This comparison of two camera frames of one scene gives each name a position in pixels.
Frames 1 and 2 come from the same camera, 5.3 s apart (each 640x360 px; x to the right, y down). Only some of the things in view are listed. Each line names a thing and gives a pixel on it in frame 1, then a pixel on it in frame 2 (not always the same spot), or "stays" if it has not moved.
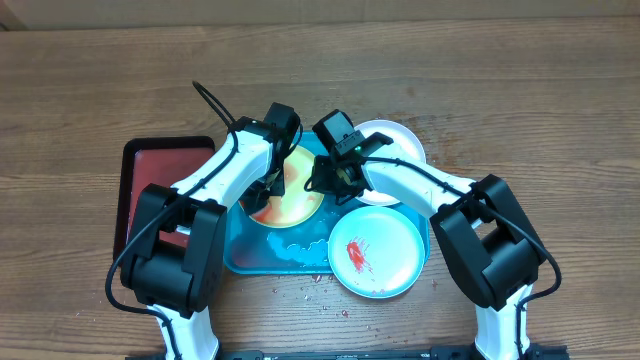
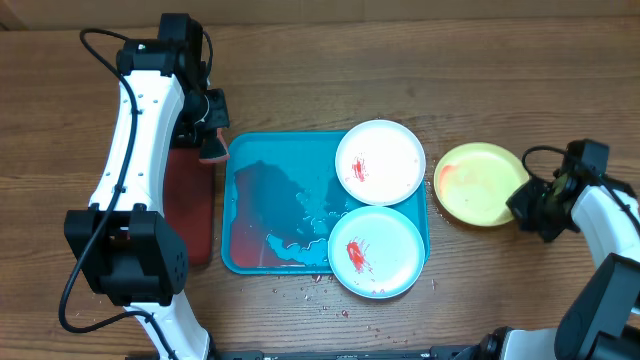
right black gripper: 324,169 to 516,207
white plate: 404,146 stays
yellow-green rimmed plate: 299,205 to 474,182
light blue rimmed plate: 376,252 stays
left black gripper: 277,190 to 221,119
